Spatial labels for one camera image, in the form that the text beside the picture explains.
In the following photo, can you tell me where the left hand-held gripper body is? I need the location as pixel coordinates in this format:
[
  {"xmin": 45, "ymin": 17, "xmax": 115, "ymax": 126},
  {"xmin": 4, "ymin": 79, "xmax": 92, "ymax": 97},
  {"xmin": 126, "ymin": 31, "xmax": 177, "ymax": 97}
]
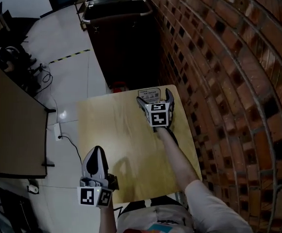
[{"xmin": 77, "ymin": 173, "xmax": 120, "ymax": 208}]

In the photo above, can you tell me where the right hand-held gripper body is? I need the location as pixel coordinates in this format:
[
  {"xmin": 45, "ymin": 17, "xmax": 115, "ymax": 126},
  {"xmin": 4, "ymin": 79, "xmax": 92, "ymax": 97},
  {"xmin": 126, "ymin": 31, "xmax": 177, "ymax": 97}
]
[{"xmin": 143, "ymin": 102, "xmax": 175, "ymax": 133}]

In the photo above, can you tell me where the person's left forearm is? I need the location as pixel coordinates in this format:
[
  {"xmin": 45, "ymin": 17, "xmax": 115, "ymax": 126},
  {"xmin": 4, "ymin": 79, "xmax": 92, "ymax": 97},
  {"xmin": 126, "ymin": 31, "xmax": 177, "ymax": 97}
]
[{"xmin": 99, "ymin": 201, "xmax": 118, "ymax": 233}]

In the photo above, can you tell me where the person's right forearm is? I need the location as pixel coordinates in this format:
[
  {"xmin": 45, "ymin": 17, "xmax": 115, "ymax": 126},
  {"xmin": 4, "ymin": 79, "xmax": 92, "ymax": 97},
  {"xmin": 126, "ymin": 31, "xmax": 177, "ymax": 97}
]
[{"xmin": 155, "ymin": 127, "xmax": 203, "ymax": 197}]

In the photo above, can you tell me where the red stool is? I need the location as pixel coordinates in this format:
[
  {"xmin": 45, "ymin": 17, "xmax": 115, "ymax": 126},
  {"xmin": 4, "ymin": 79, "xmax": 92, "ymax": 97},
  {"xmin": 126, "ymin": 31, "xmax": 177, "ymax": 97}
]
[{"xmin": 112, "ymin": 81, "xmax": 127, "ymax": 94}]

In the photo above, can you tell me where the white power strip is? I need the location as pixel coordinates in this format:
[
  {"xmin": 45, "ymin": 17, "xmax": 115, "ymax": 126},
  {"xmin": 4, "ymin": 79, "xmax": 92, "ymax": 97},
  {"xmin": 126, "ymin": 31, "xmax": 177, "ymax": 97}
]
[{"xmin": 53, "ymin": 122, "xmax": 63, "ymax": 142}]

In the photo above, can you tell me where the dark service cart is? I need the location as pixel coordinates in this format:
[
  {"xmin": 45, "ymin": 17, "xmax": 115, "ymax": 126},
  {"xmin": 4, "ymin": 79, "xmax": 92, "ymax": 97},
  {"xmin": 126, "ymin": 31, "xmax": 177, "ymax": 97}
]
[{"xmin": 81, "ymin": 0, "xmax": 161, "ymax": 90}]

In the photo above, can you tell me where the black chair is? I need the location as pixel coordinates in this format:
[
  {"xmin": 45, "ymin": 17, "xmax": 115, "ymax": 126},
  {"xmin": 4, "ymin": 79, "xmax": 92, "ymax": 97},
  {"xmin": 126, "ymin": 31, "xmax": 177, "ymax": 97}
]
[{"xmin": 0, "ymin": 186, "xmax": 38, "ymax": 233}]

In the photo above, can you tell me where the yellow black striped floor tape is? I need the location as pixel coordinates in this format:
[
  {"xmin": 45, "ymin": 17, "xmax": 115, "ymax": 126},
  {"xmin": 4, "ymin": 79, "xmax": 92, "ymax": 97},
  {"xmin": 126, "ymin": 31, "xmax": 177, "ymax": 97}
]
[{"xmin": 49, "ymin": 48, "xmax": 92, "ymax": 64}]

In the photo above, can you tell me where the large brown table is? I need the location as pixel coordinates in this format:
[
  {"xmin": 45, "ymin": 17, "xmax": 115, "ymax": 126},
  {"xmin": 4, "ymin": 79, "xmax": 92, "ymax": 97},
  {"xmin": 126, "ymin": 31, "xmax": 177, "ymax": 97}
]
[{"xmin": 0, "ymin": 52, "xmax": 57, "ymax": 180}]

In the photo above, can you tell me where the person's white printed shirt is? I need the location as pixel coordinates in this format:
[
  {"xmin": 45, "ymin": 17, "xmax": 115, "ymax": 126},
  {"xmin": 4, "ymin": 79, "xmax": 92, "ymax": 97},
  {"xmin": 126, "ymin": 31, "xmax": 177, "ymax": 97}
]
[{"xmin": 116, "ymin": 179, "xmax": 254, "ymax": 233}]

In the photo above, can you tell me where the metal shelf trolley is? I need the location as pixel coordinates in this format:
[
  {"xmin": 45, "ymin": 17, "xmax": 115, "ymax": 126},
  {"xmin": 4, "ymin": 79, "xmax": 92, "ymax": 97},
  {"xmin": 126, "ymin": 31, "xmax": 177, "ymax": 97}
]
[{"xmin": 74, "ymin": 0, "xmax": 88, "ymax": 32}]

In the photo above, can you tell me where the black power cable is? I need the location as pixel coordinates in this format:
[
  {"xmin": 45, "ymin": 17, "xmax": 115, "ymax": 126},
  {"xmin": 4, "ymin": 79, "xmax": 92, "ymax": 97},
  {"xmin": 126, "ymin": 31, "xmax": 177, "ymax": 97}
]
[{"xmin": 58, "ymin": 134, "xmax": 83, "ymax": 165}]

